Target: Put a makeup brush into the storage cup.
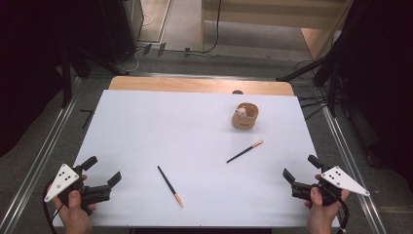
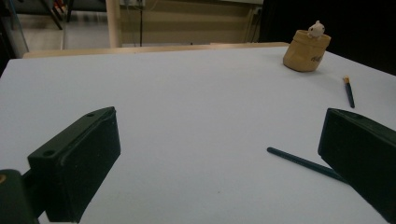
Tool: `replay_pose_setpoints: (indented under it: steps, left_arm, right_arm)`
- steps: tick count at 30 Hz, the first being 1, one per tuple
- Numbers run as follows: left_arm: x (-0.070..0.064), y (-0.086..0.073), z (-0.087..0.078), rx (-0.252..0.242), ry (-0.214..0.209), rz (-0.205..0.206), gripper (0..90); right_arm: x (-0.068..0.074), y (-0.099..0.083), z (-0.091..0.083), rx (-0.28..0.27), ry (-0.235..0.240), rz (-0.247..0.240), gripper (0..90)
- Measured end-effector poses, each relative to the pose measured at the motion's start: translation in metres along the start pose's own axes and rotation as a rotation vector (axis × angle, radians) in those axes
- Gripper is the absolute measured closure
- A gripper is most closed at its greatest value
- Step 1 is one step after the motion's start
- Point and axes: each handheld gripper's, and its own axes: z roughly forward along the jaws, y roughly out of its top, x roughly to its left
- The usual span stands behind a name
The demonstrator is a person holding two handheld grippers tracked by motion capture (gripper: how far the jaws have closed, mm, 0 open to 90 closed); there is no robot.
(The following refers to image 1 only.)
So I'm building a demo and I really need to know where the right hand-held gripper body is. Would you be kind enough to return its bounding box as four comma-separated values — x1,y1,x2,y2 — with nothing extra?
290,162,371,208

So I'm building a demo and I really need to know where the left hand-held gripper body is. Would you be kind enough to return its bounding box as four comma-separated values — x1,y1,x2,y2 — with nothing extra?
43,163,113,215

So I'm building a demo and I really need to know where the tan ceramic holder with bear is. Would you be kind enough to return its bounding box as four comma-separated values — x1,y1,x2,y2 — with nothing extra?
231,101,260,131

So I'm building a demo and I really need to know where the person's left hand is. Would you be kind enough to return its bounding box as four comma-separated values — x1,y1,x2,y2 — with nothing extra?
52,174,97,234

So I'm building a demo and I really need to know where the person's right hand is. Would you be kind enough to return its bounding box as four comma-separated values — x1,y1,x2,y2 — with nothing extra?
304,174,351,234

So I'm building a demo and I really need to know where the black tripod stand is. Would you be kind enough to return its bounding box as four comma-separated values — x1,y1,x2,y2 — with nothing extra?
59,42,131,109
276,55,344,118

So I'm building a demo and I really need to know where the white table mat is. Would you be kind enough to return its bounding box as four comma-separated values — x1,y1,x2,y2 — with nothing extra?
53,89,340,228

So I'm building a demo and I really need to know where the black curtain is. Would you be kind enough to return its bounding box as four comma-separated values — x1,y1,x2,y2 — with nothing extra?
330,0,413,186
0,0,108,157

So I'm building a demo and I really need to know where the dark metal cabinet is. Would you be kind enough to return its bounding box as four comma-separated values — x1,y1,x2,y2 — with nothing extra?
100,0,145,63

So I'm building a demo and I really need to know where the light wooden cabinet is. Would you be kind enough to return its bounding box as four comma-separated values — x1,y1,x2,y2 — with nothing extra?
200,0,354,61

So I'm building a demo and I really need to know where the aluminium floor rail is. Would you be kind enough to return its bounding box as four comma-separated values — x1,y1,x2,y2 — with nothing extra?
313,85,388,234
0,77,83,234

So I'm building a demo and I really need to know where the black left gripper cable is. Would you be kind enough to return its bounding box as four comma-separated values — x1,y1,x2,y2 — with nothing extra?
42,184,64,234

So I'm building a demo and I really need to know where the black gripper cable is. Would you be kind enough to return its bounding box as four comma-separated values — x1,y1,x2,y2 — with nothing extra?
327,191,351,234
42,184,64,234

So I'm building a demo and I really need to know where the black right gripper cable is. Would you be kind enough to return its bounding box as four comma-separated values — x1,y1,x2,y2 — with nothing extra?
327,191,351,234

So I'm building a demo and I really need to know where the white floor cable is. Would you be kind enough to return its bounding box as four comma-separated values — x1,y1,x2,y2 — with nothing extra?
125,14,154,73

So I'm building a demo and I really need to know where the black hanging cable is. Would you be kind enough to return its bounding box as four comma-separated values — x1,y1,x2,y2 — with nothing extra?
186,0,223,56

